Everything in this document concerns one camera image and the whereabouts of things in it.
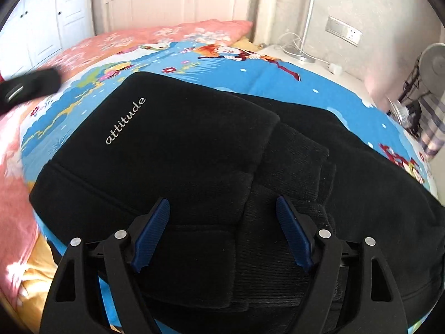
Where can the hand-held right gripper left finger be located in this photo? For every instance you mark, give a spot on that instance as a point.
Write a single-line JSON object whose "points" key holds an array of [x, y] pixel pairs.
{"points": [[153, 236]]}

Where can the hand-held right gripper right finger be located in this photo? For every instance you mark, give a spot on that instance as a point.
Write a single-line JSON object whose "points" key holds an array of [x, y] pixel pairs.
{"points": [[295, 236]]}

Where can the black pants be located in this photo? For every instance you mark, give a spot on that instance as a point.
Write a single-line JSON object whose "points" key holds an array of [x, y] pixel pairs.
{"points": [[208, 153]]}

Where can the white wardrobe door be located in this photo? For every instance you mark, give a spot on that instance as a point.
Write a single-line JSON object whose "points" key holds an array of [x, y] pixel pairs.
{"points": [[52, 24]]}

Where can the pink floral quilt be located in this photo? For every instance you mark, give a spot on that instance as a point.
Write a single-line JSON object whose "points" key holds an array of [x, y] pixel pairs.
{"points": [[139, 36]]}

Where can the yellow bed sheet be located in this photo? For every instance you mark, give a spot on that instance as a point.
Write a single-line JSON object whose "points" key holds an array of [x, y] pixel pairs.
{"points": [[34, 271]]}

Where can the cartoon printed blanket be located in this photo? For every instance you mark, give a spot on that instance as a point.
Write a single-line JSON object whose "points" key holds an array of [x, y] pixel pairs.
{"points": [[313, 76]]}

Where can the white nightstand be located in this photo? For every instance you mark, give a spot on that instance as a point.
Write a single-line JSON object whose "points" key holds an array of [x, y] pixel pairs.
{"points": [[344, 81]]}

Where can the white wooden headboard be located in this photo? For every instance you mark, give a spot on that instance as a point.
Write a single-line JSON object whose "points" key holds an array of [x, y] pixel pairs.
{"points": [[173, 0]]}

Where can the white charger plug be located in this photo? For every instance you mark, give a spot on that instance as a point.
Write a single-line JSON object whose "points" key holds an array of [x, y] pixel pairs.
{"points": [[334, 69]]}

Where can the grey standing fan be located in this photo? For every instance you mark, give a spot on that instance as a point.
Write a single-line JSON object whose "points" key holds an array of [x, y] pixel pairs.
{"points": [[431, 66]]}

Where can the silver table lamp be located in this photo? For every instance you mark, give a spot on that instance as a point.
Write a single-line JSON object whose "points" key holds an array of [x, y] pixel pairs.
{"points": [[307, 17]]}

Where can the grey wall socket panel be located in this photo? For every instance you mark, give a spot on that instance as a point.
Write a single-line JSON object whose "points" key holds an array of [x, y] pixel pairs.
{"points": [[342, 30]]}

